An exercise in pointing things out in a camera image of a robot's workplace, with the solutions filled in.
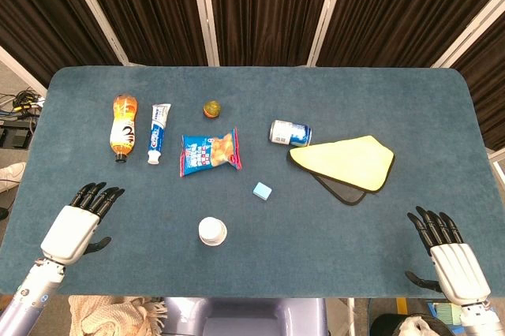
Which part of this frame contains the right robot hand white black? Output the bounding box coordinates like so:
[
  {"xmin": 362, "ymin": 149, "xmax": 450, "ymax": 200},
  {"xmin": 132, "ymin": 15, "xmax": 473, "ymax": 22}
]
[{"xmin": 405, "ymin": 205, "xmax": 493, "ymax": 306}]

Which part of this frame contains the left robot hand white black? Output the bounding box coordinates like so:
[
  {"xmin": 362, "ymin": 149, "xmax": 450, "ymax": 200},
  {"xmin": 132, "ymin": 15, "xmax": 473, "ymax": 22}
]
[{"xmin": 40, "ymin": 181, "xmax": 126, "ymax": 267}]

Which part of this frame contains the lavender robot base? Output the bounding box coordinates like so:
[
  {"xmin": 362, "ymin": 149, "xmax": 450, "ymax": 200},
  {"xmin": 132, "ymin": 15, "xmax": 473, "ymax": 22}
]
[{"xmin": 163, "ymin": 297, "xmax": 328, "ymax": 336}]

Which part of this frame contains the white cloth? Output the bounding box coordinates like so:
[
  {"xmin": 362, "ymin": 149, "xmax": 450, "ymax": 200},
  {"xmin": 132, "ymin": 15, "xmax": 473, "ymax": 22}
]
[{"xmin": 398, "ymin": 314, "xmax": 432, "ymax": 336}]

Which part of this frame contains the white paper cup flower print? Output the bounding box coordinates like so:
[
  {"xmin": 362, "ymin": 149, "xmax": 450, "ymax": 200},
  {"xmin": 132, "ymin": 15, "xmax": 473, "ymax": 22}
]
[{"xmin": 197, "ymin": 216, "xmax": 229, "ymax": 247}]

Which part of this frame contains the blue snack bag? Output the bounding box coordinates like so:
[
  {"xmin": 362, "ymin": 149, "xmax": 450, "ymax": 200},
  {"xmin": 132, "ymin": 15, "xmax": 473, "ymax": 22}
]
[{"xmin": 179, "ymin": 126, "xmax": 242, "ymax": 178}]

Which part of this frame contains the green box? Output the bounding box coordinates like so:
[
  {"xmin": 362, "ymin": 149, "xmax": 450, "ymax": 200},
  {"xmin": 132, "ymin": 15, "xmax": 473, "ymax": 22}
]
[{"xmin": 432, "ymin": 302, "xmax": 462, "ymax": 326}]

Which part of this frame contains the white shoe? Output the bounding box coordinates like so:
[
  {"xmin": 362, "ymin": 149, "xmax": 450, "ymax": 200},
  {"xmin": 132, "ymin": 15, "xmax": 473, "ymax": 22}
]
[{"xmin": 0, "ymin": 161, "xmax": 27, "ymax": 194}]

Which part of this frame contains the beige knit blanket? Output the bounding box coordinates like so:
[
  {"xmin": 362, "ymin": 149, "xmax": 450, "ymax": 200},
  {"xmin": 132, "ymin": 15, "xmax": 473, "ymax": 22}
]
[{"xmin": 67, "ymin": 295, "xmax": 169, "ymax": 336}]

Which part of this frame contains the black floor box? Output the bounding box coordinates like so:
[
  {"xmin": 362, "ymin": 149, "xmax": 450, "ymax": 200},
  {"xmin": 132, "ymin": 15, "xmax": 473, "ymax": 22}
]
[{"xmin": 0, "ymin": 118, "xmax": 37, "ymax": 151}]

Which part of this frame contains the orange drink plastic bottle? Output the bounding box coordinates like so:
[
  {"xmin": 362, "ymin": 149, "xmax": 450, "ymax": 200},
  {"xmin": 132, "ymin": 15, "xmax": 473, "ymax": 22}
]
[{"xmin": 109, "ymin": 94, "xmax": 139, "ymax": 165}]

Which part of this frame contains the white blue toothpaste tube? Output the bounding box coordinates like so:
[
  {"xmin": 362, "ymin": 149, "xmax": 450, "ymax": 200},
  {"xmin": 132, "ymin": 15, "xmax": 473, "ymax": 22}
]
[{"xmin": 146, "ymin": 103, "xmax": 173, "ymax": 166}]

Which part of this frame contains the dark grey cloth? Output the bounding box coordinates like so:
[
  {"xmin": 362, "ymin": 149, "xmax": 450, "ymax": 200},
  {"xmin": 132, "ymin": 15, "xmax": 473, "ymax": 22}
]
[{"xmin": 311, "ymin": 172, "xmax": 368, "ymax": 207}]

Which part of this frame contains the yellow microfibre cloth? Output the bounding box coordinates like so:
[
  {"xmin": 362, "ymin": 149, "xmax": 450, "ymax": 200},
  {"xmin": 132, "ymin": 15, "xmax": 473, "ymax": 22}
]
[{"xmin": 289, "ymin": 135, "xmax": 396, "ymax": 195}]

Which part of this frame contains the brown pleated curtain panel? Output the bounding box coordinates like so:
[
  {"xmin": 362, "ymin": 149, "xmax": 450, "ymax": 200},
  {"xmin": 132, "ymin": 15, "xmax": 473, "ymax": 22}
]
[
  {"xmin": 74, "ymin": 0, "xmax": 208, "ymax": 67},
  {"xmin": 0, "ymin": 0, "xmax": 122, "ymax": 65},
  {"xmin": 205, "ymin": 0, "xmax": 342, "ymax": 67},
  {"xmin": 317, "ymin": 0, "xmax": 505, "ymax": 68},
  {"xmin": 451, "ymin": 28, "xmax": 505, "ymax": 151}
]

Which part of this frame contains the small yellow orange ball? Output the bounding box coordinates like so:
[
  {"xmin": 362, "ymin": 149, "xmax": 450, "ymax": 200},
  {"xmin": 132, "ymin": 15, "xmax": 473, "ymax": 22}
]
[{"xmin": 203, "ymin": 101, "xmax": 223, "ymax": 120}]

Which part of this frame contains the light blue eraser block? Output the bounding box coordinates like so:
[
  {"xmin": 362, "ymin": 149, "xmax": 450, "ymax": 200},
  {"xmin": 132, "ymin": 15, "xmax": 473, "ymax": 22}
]
[{"xmin": 252, "ymin": 181, "xmax": 273, "ymax": 200}]

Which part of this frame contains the blue white drink can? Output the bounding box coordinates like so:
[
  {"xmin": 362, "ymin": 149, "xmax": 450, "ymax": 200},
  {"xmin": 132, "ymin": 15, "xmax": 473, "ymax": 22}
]
[{"xmin": 269, "ymin": 118, "xmax": 313, "ymax": 147}]

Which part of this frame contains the bundle of floor cables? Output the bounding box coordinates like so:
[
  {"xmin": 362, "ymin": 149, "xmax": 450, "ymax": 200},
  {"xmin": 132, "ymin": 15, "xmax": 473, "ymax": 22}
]
[{"xmin": 0, "ymin": 89, "xmax": 47, "ymax": 120}]

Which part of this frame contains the white partition post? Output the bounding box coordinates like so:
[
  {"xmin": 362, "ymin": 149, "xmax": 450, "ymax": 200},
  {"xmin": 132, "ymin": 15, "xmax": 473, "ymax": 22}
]
[
  {"xmin": 305, "ymin": 0, "xmax": 351, "ymax": 68},
  {"xmin": 61, "ymin": 0, "xmax": 131, "ymax": 67},
  {"xmin": 188, "ymin": 0, "xmax": 221, "ymax": 68},
  {"xmin": 429, "ymin": 0, "xmax": 505, "ymax": 69},
  {"xmin": 0, "ymin": 44, "xmax": 49, "ymax": 95}
]

